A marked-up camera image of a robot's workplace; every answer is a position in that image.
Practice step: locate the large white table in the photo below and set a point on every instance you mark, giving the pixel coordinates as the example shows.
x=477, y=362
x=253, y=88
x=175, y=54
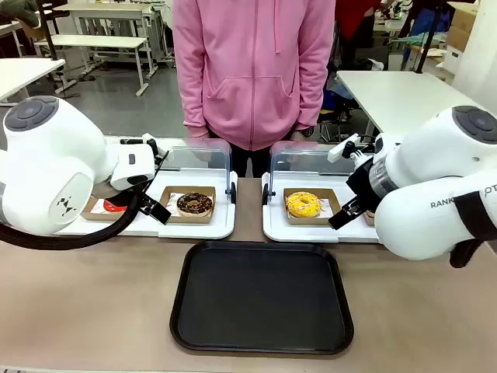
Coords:
x=396, y=97

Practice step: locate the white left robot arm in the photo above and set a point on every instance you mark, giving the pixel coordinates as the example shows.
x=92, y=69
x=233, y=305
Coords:
x=50, y=155

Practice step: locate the person in red top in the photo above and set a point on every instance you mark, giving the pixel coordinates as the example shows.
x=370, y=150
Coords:
x=353, y=15

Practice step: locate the dark olive jacket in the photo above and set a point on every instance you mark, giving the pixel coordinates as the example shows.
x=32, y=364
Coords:
x=19, y=11

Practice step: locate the person in blue clothes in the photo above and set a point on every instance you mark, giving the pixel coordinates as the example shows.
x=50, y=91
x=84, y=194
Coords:
x=423, y=19

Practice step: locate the clear display case lid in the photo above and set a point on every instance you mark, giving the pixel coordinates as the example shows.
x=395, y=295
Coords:
x=295, y=159
x=182, y=155

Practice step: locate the person's left hand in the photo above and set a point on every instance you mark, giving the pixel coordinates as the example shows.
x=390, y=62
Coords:
x=299, y=136

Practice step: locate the black stand pole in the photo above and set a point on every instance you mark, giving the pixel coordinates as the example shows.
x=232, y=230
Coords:
x=428, y=37
x=46, y=31

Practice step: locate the small white box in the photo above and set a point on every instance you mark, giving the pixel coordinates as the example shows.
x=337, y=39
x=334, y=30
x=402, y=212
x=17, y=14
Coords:
x=452, y=58

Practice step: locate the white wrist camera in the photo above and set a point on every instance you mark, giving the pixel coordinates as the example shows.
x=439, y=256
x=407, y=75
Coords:
x=149, y=138
x=341, y=149

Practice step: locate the white printed paper liner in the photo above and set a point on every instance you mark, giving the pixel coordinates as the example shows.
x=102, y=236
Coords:
x=171, y=199
x=99, y=206
x=328, y=205

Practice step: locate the person's right hand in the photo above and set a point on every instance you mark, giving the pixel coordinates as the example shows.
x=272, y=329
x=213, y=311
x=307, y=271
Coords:
x=200, y=153

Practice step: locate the white table with leg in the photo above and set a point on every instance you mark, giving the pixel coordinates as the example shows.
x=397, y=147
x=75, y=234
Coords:
x=23, y=74

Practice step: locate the low white bench table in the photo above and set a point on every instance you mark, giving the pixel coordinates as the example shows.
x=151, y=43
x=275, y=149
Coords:
x=97, y=40

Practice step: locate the white display case base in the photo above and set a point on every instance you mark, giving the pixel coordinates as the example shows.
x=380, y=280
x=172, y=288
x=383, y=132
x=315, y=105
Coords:
x=194, y=230
x=275, y=229

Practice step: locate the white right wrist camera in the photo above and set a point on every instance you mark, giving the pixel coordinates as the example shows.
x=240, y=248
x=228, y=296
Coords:
x=341, y=149

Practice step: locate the blue plastic bag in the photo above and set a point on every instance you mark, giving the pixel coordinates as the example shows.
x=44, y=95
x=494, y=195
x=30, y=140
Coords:
x=334, y=97

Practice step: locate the person in pink hoodie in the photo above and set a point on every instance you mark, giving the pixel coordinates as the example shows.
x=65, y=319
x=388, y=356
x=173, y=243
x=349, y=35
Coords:
x=252, y=77

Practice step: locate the chocolate glazed donut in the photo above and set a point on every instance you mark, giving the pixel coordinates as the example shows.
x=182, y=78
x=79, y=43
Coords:
x=184, y=206

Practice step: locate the red glazed donut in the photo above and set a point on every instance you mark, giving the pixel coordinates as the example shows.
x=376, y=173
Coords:
x=114, y=208

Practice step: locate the black wristwatch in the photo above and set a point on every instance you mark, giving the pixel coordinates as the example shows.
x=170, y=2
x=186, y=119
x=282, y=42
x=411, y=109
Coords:
x=308, y=131

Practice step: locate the yellow glazed donut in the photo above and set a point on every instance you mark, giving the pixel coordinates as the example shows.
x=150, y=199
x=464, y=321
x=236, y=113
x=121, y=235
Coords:
x=295, y=208

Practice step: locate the white workshop table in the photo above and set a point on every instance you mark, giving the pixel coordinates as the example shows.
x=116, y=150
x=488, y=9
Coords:
x=101, y=8

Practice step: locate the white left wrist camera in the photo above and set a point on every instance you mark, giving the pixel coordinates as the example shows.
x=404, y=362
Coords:
x=149, y=138

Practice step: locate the large cardboard box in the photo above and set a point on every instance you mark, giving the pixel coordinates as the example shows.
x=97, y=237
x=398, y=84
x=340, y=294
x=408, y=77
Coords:
x=462, y=31

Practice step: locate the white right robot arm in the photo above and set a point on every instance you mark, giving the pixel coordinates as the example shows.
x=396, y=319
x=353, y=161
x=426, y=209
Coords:
x=419, y=175

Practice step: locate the black serving tray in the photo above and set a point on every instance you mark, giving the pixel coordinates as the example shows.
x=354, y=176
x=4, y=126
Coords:
x=260, y=299

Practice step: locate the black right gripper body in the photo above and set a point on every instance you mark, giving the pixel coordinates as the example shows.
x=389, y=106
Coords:
x=363, y=182

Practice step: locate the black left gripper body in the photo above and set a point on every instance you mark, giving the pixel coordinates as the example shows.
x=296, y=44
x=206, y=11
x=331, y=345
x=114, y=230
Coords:
x=122, y=194

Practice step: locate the brown cardboard donut tray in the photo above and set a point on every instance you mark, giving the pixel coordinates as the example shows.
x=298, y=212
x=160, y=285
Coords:
x=310, y=221
x=369, y=219
x=97, y=217
x=194, y=220

